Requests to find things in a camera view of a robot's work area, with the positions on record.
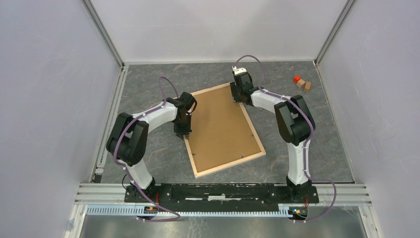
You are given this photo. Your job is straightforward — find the light wooden picture frame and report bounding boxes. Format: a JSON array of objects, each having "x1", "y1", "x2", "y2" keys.
[{"x1": 178, "y1": 82, "x2": 267, "y2": 179}]

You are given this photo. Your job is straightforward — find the brown cardboard backing board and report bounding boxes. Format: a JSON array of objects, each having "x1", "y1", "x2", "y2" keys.
[{"x1": 183, "y1": 85, "x2": 263, "y2": 175}]

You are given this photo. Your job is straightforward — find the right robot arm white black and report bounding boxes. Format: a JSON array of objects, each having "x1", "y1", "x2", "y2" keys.
[{"x1": 230, "y1": 68, "x2": 315, "y2": 202}]

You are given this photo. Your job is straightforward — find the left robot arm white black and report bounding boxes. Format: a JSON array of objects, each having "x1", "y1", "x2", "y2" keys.
[{"x1": 106, "y1": 92, "x2": 197, "y2": 202}]

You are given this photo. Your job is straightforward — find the red cube block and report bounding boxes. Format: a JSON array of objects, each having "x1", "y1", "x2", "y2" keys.
[{"x1": 294, "y1": 76, "x2": 302, "y2": 84}]

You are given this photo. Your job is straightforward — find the small wooden cube block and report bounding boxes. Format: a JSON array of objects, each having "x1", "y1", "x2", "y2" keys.
[{"x1": 296, "y1": 79, "x2": 306, "y2": 88}]

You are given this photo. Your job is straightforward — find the rectangular wooden block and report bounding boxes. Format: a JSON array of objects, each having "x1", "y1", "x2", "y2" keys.
[{"x1": 304, "y1": 81, "x2": 312, "y2": 92}]

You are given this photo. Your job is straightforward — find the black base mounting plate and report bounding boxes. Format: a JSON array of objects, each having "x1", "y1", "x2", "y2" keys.
[{"x1": 124, "y1": 183, "x2": 319, "y2": 212}]

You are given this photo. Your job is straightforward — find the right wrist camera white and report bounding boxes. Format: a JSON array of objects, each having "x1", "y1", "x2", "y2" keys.
[{"x1": 232, "y1": 66, "x2": 247, "y2": 75}]

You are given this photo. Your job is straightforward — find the aluminium rail with comb strip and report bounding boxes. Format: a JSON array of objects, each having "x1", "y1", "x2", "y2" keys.
[{"x1": 75, "y1": 183, "x2": 372, "y2": 218}]

